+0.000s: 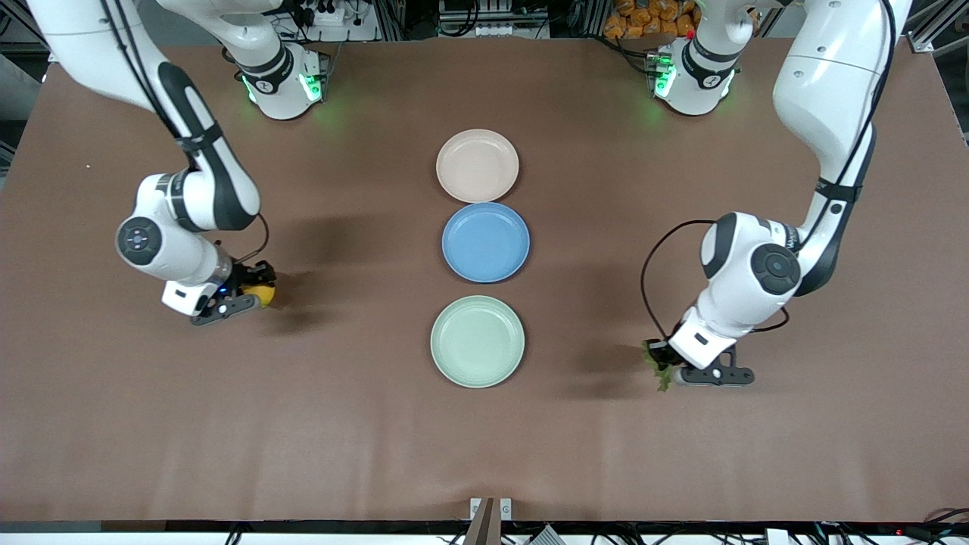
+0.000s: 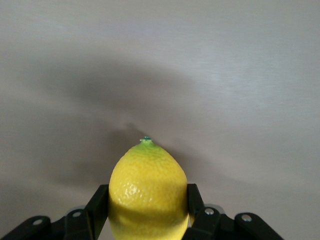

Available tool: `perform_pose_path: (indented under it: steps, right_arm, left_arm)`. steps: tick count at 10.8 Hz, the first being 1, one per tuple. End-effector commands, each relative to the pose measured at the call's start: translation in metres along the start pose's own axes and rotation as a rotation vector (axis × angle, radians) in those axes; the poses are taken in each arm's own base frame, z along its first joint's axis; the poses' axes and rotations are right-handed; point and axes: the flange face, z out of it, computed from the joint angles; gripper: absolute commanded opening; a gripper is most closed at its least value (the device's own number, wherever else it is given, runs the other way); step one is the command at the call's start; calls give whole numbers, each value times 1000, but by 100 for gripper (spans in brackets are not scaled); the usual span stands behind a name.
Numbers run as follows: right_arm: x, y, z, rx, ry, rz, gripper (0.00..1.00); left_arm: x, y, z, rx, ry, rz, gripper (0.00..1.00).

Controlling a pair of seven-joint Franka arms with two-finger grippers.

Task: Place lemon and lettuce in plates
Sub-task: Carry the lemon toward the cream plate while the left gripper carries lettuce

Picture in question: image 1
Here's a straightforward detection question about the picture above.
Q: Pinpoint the green lettuce leaf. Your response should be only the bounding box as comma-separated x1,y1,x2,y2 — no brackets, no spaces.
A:
642,339,676,393

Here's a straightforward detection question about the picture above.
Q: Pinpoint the pale green round plate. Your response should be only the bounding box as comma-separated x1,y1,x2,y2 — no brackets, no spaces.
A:
430,295,526,389

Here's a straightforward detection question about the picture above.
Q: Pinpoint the blue round plate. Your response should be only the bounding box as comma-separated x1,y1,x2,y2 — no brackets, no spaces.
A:
441,201,531,284

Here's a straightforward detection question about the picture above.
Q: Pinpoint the pale pink round plate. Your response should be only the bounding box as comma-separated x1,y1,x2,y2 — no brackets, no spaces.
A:
436,129,521,204

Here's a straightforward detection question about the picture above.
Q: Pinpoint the white power strip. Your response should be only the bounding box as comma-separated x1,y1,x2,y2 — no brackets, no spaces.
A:
291,0,379,42

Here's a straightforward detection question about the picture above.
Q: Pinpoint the pile of orange packs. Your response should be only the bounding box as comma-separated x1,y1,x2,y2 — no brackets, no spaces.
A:
603,0,701,40

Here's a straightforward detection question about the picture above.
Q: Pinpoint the black equipment rack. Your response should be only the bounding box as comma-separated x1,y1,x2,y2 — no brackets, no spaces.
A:
435,0,553,39

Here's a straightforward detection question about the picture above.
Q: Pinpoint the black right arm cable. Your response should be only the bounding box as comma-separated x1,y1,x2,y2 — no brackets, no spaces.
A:
102,0,271,264

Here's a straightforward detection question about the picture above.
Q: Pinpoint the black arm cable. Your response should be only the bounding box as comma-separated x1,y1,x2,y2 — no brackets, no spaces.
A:
102,0,271,264
640,0,899,346

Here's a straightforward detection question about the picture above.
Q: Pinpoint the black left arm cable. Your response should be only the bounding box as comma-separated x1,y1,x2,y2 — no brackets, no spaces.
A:
640,0,899,346

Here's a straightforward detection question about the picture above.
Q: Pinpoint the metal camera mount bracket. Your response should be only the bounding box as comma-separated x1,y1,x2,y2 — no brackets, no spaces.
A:
463,497,514,545

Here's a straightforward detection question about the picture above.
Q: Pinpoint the aluminium frame profile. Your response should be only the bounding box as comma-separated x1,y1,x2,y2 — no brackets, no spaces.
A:
905,0,969,60

